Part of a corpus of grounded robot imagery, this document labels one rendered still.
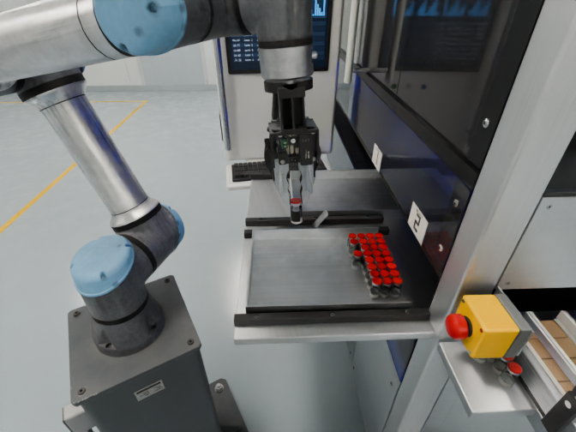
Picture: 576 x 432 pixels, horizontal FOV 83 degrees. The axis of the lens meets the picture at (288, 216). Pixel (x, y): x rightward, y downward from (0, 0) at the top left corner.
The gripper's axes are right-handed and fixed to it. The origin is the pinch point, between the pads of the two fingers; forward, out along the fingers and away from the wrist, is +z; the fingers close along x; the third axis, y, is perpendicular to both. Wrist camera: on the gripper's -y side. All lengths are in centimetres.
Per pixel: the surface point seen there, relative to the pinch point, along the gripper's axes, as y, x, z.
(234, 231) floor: -149, -35, 100
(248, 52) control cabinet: -86, -8, -18
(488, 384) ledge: 21.7, 29.6, 29.3
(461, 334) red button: 20.6, 22.9, 16.6
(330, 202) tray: -38.0, 13.8, 23.4
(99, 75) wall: -561, -272, 26
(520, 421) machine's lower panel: 11, 55, 69
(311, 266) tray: -9.7, 3.5, 24.9
